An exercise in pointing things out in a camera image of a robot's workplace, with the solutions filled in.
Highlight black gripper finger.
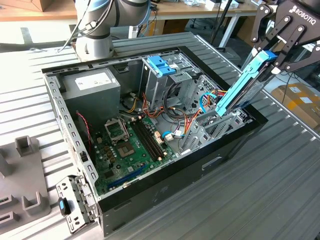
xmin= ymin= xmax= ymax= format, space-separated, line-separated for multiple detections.
xmin=250 ymin=3 xmax=294 ymax=52
xmin=271 ymin=23 xmax=320 ymax=75

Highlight black tripod stand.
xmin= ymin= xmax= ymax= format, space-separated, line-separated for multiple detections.
xmin=209 ymin=0 xmax=232 ymax=50

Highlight metal drive cage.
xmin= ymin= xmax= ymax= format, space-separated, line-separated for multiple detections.
xmin=138 ymin=51 xmax=202 ymax=112

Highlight grey power supply unit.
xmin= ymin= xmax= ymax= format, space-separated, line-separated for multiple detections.
xmin=61 ymin=67 xmax=122 ymax=131

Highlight black RAM slot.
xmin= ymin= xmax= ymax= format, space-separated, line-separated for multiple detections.
xmin=139 ymin=118 xmax=167 ymax=158
xmin=130 ymin=121 xmax=159 ymax=162
xmin=136 ymin=119 xmax=164 ymax=160
xmin=133 ymin=120 xmax=162 ymax=161

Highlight grey parts rack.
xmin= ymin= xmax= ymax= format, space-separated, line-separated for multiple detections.
xmin=0 ymin=134 xmax=53 ymax=227

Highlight long wooden desk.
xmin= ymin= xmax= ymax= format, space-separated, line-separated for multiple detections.
xmin=0 ymin=0 xmax=278 ymax=48

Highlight cardboard box under desk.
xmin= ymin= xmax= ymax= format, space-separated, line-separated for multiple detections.
xmin=151 ymin=19 xmax=190 ymax=36

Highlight blue expansion slot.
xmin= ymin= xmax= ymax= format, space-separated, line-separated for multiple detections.
xmin=107 ymin=162 xmax=148 ymax=190

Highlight coloured power wire black plug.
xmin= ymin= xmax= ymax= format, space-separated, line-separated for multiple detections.
xmin=213 ymin=87 xmax=230 ymax=103

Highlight hard disk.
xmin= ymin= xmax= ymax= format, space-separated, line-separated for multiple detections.
xmin=214 ymin=49 xmax=278 ymax=118

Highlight red black fan wire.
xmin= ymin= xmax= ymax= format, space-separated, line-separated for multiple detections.
xmin=75 ymin=111 xmax=93 ymax=151

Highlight blue plastic drive latch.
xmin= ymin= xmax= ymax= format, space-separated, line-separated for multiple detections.
xmin=146 ymin=55 xmax=178 ymax=78

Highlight blue data wire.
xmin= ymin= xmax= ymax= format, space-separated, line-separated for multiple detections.
xmin=199 ymin=91 xmax=217 ymax=115

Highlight CPU socket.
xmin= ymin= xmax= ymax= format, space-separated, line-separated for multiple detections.
xmin=116 ymin=140 xmax=138 ymax=159

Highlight black open PC case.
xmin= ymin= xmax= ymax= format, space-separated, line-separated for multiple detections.
xmin=41 ymin=45 xmax=270 ymax=238

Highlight large brown cardboard boxes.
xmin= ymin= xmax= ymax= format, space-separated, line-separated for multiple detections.
xmin=236 ymin=15 xmax=302 ymax=65

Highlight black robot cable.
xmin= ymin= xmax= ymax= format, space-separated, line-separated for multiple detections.
xmin=56 ymin=0 xmax=118 ymax=53

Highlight hinged metal slot bracket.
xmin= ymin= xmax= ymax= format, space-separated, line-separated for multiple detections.
xmin=55 ymin=174 xmax=99 ymax=235

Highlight cardboard box with labels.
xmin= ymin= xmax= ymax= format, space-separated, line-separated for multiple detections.
xmin=271 ymin=83 xmax=320 ymax=130

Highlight white plug with blue wire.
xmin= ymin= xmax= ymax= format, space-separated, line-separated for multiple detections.
xmin=161 ymin=130 xmax=176 ymax=143

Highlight orange wire bundle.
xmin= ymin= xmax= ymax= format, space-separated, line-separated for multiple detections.
xmin=141 ymin=91 xmax=202 ymax=137

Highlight green motherboard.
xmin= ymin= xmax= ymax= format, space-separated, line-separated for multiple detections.
xmin=93 ymin=116 xmax=181 ymax=197

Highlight yellow black wire bundle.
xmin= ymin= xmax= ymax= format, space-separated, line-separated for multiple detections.
xmin=126 ymin=96 xmax=139 ymax=113

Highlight metal disk bay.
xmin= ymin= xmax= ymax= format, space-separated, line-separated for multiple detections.
xmin=178 ymin=109 xmax=253 ymax=155

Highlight metal slat shelf frame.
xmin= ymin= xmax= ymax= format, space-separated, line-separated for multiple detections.
xmin=241 ymin=19 xmax=320 ymax=73

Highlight metal socket cover frame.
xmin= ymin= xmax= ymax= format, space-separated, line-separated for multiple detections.
xmin=103 ymin=118 xmax=130 ymax=145

